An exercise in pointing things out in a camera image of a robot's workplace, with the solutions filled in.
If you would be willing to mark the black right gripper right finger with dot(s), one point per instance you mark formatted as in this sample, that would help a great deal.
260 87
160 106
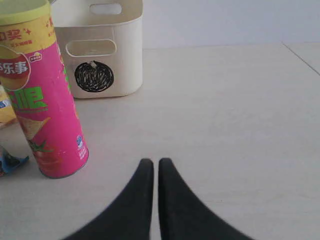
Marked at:
182 215

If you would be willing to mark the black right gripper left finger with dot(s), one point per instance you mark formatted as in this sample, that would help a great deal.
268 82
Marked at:
129 216

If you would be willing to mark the blue instant noodle bag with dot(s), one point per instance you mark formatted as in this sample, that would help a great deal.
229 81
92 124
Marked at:
9 163

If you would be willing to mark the yellow Lay's chip can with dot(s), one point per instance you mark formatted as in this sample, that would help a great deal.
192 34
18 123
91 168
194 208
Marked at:
7 114

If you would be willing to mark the pink Lay's chip can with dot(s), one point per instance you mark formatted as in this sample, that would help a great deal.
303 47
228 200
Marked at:
34 77

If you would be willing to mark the cream bin with circle mark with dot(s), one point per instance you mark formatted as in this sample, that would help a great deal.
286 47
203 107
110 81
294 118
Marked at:
101 45

